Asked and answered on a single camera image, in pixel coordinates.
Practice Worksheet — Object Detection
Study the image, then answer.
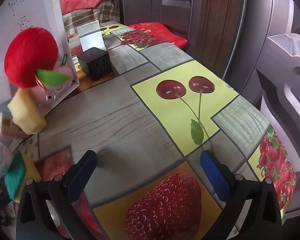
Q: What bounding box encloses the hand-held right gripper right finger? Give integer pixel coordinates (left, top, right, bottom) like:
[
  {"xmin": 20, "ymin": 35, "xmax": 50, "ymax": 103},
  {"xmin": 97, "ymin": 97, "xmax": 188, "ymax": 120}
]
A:
[{"xmin": 200, "ymin": 150, "xmax": 283, "ymax": 240}]

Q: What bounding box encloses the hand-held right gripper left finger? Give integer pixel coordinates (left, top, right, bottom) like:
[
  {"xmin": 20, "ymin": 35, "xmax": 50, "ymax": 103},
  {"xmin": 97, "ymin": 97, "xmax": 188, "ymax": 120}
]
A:
[{"xmin": 16, "ymin": 150, "xmax": 103, "ymax": 240}]

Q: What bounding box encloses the red plush apple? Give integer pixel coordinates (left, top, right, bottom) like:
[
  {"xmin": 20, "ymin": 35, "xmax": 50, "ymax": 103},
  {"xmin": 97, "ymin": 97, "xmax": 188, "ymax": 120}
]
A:
[{"xmin": 4, "ymin": 27, "xmax": 70, "ymax": 102}]

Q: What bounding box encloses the white cardboard box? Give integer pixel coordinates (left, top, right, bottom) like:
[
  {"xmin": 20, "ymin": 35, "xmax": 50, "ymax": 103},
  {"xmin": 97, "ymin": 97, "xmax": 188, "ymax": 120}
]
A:
[{"xmin": 0, "ymin": 0, "xmax": 80, "ymax": 118}]

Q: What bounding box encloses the fruit print tablecloth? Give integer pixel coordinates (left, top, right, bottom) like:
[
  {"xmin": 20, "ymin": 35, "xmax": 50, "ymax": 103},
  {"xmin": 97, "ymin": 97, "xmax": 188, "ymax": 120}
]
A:
[{"xmin": 15, "ymin": 22, "xmax": 297, "ymax": 240}]

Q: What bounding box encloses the green and yellow scouring sponge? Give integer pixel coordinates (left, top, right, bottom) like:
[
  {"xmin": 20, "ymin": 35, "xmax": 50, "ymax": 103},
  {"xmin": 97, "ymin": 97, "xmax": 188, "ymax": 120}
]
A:
[{"xmin": 4, "ymin": 150, "xmax": 42, "ymax": 202}]

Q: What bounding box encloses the yellow sponge block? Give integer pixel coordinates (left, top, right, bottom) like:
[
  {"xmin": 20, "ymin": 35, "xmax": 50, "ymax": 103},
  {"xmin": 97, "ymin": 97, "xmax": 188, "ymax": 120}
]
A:
[{"xmin": 7, "ymin": 90, "xmax": 47, "ymax": 135}]

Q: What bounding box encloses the black power adapter cube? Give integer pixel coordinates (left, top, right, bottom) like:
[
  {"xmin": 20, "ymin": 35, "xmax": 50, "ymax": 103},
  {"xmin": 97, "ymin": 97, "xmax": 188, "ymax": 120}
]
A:
[{"xmin": 77, "ymin": 47, "xmax": 112, "ymax": 81}]

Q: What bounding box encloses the silver phone stand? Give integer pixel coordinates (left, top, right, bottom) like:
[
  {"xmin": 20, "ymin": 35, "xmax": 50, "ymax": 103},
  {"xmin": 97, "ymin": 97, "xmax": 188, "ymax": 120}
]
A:
[{"xmin": 77, "ymin": 20, "xmax": 106, "ymax": 52}]

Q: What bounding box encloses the flat red bag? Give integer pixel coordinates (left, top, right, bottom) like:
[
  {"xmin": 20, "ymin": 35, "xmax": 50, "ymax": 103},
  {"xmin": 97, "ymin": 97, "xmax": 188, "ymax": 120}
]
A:
[{"xmin": 127, "ymin": 22, "xmax": 189, "ymax": 50}]

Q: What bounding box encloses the plaid sofa blanket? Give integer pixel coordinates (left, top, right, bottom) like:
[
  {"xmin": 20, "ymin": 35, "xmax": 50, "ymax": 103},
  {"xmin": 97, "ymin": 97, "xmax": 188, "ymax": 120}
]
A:
[{"xmin": 62, "ymin": 1, "xmax": 120, "ymax": 37}]

